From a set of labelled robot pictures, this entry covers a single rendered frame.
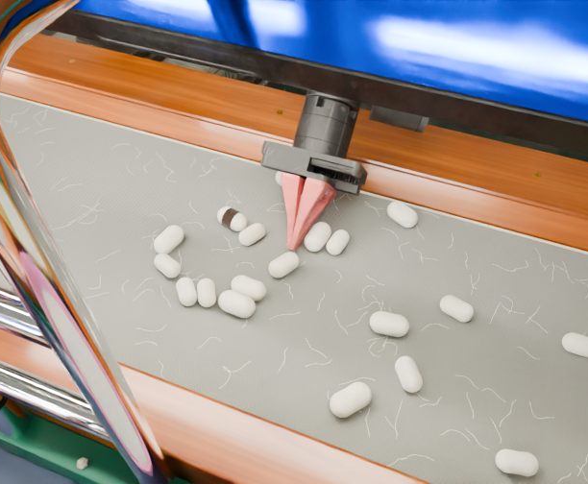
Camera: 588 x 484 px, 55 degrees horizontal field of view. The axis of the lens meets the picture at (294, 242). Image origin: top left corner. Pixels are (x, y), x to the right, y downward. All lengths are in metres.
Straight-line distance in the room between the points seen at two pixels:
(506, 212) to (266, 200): 0.27
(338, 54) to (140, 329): 0.37
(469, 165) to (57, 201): 0.47
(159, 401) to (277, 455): 0.11
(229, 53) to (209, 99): 0.47
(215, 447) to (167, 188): 0.32
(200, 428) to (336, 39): 0.32
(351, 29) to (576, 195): 0.47
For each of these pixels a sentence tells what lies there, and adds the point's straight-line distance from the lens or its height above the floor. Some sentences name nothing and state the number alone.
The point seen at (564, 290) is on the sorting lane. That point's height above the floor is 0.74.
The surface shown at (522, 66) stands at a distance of 0.26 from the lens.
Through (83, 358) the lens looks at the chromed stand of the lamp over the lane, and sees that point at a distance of 0.29.
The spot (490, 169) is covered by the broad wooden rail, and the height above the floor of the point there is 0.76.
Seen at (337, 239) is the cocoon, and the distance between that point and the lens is 0.58.
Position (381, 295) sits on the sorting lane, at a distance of 0.57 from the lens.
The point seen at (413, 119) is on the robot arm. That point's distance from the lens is 0.58.
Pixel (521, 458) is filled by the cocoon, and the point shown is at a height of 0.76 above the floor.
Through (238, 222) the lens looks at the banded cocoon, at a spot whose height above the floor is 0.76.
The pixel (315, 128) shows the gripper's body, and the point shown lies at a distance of 0.57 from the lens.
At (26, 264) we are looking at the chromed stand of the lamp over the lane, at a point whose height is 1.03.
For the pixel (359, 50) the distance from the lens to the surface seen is 0.26.
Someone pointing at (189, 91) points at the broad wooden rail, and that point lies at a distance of 0.77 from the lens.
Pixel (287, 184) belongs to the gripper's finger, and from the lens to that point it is 0.56.
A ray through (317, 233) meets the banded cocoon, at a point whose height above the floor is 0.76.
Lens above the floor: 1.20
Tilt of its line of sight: 50 degrees down
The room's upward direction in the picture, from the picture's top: straight up
